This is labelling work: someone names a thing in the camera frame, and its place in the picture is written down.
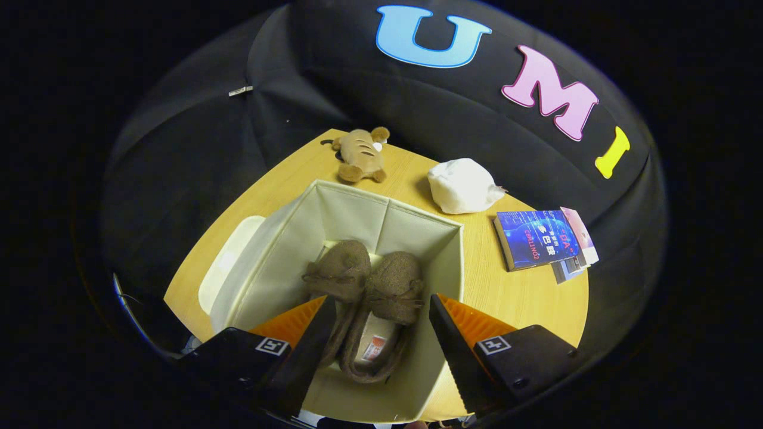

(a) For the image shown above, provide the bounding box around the blue cover book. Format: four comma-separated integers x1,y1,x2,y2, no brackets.
494,210,580,272

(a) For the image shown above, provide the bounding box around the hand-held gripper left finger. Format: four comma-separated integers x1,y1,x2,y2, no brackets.
178,295,338,419

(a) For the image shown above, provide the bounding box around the brown striped plush toy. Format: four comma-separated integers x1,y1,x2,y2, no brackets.
322,126,391,183

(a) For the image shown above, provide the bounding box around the grey-blue thin book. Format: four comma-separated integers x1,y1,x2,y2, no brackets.
551,256,588,285

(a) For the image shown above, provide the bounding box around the white plush toy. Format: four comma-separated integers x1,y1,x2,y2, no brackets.
428,158,506,215

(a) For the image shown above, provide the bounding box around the beige fabric storage box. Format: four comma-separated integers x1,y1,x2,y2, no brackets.
209,180,464,424

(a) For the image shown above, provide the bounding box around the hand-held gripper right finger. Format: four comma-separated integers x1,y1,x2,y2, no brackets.
429,293,582,419

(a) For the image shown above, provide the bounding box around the pink cover book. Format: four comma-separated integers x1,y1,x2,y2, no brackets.
560,207,599,266

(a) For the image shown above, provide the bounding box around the brown fuzzy slipper shoe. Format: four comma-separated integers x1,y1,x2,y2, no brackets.
302,240,371,369
341,251,425,384

